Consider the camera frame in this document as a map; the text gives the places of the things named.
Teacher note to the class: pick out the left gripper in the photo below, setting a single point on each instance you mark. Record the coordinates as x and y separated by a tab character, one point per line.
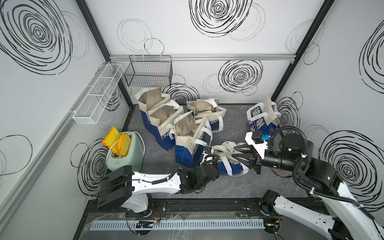
215	168

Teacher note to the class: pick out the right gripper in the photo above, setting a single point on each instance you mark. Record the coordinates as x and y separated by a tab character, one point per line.
248	153

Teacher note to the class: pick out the blue beige takeout bag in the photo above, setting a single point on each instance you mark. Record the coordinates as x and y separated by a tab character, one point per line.
210	110
264	116
228	166
191	136
162	120
148	99

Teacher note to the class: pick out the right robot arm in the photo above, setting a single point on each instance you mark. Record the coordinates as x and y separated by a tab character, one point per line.
347	218

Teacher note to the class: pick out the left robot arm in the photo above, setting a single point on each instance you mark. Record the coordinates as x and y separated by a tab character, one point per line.
125	188

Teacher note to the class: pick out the mint green toaster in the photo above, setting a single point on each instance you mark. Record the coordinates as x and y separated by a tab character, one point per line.
134	158

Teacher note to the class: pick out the front yellow toast slice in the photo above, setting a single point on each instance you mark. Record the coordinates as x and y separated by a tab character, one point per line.
124	144

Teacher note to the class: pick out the yellow toast slice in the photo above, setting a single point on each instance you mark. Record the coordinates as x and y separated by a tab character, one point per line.
111	138
124	144

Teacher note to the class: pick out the rear yellow toast slice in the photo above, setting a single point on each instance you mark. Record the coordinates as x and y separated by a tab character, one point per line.
111	138

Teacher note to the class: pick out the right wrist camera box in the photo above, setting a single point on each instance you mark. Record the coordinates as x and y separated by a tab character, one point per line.
258	141

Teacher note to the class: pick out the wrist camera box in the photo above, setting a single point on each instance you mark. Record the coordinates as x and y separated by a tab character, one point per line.
258	141
206	155

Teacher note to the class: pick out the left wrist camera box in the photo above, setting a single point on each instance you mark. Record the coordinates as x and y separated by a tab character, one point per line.
206	155

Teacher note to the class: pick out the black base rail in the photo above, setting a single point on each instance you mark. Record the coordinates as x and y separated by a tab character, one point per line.
167	208

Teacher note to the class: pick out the slotted grey cable duct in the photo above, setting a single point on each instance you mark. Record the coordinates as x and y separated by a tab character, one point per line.
221	224

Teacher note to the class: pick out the black wire basket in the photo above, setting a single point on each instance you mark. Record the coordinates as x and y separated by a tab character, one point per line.
149	71

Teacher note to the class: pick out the white wire mesh shelf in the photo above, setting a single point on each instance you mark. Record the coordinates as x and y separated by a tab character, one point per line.
95	102

